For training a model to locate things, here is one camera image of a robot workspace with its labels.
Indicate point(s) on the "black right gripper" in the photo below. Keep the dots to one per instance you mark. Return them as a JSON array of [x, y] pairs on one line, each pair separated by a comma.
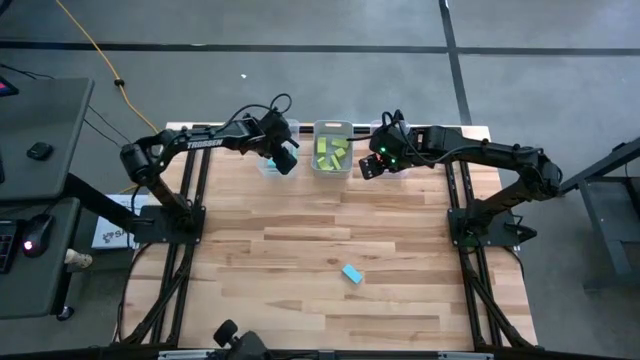
[[371, 167]]

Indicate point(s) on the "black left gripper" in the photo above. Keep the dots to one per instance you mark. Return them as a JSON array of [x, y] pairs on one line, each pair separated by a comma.
[[286, 161]]

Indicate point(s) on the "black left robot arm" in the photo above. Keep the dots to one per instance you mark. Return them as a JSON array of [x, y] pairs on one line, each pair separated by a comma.
[[210, 142]]

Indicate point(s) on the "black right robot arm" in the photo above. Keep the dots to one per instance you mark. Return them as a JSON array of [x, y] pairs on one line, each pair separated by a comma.
[[490, 150]]

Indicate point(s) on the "clear plastic bin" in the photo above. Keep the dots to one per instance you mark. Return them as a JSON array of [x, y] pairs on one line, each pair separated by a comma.
[[265, 171], [400, 174]]

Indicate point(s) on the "grey plastic bin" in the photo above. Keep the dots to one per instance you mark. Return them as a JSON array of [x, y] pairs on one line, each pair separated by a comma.
[[332, 172]]

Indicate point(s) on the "black pointed clamp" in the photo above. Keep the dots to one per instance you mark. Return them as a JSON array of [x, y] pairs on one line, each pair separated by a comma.
[[522, 232]]

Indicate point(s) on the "white printed booklet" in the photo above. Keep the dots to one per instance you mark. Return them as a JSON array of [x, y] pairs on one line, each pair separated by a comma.
[[112, 237]]

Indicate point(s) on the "black desk leg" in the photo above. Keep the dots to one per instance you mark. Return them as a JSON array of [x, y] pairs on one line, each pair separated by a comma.
[[95, 200]]

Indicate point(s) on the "beige crumpled object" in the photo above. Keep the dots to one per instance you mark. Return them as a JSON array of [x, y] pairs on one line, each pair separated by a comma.
[[77, 259]]

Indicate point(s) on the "dark grey desk top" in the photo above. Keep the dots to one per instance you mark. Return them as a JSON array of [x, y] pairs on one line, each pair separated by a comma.
[[30, 290], [45, 115]]

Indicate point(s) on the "small black puck device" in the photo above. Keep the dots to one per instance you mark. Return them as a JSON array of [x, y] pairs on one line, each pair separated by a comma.
[[39, 151]]

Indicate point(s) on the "black computer mouse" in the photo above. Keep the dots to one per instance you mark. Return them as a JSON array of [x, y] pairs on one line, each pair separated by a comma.
[[37, 232]]

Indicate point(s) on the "black desk caster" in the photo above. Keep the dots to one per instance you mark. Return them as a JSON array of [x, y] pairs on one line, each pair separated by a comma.
[[65, 314]]

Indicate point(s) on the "black crossbar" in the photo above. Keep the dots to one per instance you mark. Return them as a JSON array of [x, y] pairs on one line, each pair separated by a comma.
[[100, 354]]

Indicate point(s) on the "black device with pink light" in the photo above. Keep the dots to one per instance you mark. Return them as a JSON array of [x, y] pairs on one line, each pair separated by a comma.
[[6, 87]]

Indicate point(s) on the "black keyboard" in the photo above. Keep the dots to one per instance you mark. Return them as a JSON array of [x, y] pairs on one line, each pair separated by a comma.
[[6, 247]]

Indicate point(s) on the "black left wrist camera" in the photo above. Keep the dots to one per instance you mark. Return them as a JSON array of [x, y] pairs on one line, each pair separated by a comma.
[[274, 127]]

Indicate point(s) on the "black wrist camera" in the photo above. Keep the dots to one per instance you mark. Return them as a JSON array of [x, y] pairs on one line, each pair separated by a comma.
[[274, 127], [385, 145]]

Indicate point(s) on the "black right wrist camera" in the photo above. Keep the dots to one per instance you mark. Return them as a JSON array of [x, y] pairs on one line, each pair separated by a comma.
[[385, 145]]

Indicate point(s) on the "black aluminium table frame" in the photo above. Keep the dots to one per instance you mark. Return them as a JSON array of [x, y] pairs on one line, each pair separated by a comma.
[[204, 175]]

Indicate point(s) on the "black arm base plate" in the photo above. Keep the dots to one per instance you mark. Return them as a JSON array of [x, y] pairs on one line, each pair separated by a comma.
[[150, 236], [500, 235]]

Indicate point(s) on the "silver metal bracket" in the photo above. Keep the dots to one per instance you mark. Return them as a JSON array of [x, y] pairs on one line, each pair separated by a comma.
[[185, 356], [465, 356]]

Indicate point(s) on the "black side table frame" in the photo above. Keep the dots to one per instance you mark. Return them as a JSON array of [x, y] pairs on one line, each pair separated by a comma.
[[607, 225]]

